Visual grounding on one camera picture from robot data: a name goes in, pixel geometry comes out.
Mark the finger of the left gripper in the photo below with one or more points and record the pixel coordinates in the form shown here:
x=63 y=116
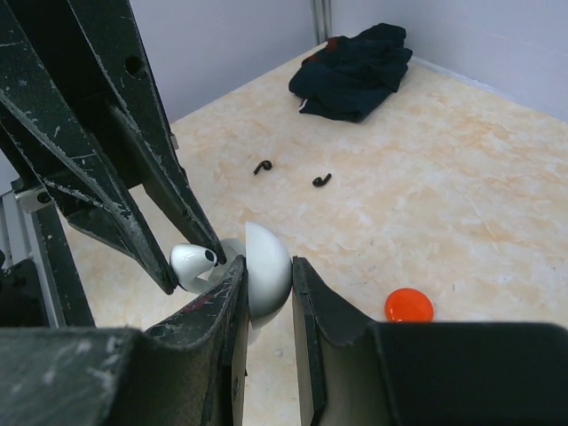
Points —
x=57 y=131
x=111 y=32

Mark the dark crumpled cloth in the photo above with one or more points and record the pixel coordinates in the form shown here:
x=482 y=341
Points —
x=350 y=77

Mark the white charging case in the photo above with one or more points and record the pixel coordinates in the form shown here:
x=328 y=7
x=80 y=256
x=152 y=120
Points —
x=269 y=268

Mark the orange round charging case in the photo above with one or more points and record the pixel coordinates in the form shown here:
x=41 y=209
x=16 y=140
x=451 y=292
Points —
x=408 y=305

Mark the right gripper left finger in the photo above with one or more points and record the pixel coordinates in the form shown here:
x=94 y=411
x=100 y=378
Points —
x=196 y=357

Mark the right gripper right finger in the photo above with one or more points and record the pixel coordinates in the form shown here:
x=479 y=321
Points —
x=338 y=370

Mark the left aluminium frame post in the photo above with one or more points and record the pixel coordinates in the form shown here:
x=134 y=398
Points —
x=322 y=19

